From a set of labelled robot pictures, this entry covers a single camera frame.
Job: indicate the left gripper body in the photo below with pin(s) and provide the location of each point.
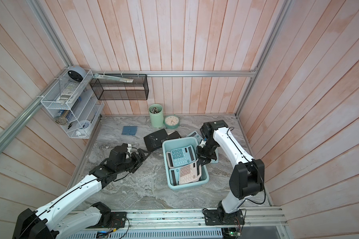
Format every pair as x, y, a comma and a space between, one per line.
133, 161

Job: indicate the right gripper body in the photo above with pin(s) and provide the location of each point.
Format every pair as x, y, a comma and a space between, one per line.
207, 153

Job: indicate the mint green storage box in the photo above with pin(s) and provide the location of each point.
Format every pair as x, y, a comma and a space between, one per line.
179, 143

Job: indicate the small teal calculator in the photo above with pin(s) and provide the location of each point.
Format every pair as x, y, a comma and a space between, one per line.
174, 175

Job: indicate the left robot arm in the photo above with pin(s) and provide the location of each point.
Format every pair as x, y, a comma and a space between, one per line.
29, 226

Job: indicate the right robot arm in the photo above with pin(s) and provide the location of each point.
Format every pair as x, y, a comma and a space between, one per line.
247, 178

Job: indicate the teal calculator face down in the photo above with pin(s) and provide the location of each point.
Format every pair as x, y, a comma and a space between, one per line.
215, 157

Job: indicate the large teal calculator right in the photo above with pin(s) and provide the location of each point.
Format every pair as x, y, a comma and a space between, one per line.
197, 136

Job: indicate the black calculator face down large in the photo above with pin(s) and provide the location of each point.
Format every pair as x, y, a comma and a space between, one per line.
154, 140

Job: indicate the black calculator face down small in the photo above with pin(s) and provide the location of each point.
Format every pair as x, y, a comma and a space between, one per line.
174, 135

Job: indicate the green pen cup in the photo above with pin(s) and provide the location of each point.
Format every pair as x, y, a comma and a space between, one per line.
156, 112

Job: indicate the ruler on basket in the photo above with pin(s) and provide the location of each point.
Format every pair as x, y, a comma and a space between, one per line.
113, 78

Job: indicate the grey round speaker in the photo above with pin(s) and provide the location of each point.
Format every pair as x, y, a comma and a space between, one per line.
76, 73

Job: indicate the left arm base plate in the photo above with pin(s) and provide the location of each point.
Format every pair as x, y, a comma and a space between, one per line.
116, 219

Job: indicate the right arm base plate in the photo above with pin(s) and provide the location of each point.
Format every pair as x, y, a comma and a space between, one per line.
218, 217

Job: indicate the black wire basket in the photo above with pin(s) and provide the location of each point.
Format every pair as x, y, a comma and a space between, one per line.
107, 90

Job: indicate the white wire shelf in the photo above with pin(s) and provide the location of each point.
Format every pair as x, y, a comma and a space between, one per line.
69, 102

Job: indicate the aluminium front rail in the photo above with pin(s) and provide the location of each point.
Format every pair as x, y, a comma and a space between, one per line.
157, 219

